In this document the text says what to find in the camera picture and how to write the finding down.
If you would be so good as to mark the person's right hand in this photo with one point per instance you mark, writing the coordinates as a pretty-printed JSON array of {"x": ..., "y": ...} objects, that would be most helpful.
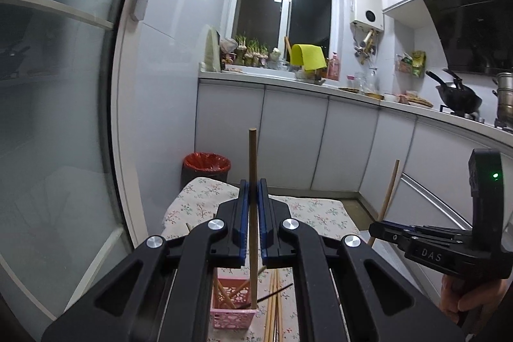
[{"x": 488, "y": 297}]

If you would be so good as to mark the black range hood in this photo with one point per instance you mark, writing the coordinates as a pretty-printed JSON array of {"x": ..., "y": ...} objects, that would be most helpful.
[{"x": 476, "y": 35}]

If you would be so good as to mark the steel pot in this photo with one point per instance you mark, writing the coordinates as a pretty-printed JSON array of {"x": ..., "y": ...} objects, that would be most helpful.
[{"x": 504, "y": 94}]

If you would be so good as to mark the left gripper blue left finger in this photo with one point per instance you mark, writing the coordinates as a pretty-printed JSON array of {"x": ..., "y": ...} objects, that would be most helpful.
[{"x": 243, "y": 223}]

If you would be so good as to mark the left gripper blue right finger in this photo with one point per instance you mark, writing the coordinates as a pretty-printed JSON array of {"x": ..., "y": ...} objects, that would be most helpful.
[{"x": 264, "y": 223}]

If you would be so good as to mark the cutting board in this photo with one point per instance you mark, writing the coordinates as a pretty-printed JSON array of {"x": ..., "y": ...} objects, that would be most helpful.
[{"x": 212, "y": 61}]

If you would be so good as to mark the window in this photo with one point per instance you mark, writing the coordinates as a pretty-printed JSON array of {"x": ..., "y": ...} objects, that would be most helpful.
[{"x": 273, "y": 23}]

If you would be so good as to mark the white water heater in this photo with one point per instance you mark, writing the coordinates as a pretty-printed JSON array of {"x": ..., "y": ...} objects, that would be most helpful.
[{"x": 367, "y": 14}]

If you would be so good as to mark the wooden chopstick pile left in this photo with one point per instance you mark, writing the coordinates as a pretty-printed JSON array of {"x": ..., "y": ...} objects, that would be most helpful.
[{"x": 273, "y": 329}]

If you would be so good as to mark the pink perforated utensil holder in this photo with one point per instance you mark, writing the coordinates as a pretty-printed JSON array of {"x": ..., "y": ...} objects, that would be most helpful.
[{"x": 230, "y": 319}]

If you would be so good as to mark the pink bottle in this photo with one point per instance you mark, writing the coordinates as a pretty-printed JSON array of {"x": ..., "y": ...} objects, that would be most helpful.
[{"x": 333, "y": 70}]

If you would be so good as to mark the black wok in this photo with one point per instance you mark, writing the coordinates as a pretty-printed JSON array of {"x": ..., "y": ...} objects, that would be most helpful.
[{"x": 460, "y": 98}]

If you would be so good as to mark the red lined trash bin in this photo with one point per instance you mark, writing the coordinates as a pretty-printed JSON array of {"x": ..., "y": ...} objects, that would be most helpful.
[{"x": 208, "y": 165}]

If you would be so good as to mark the crossing wooden chopstick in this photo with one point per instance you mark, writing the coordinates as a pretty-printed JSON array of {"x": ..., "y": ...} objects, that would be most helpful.
[{"x": 232, "y": 289}]

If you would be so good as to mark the white cabinet front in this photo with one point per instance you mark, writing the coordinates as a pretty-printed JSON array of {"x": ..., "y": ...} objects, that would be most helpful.
[{"x": 329, "y": 142}]

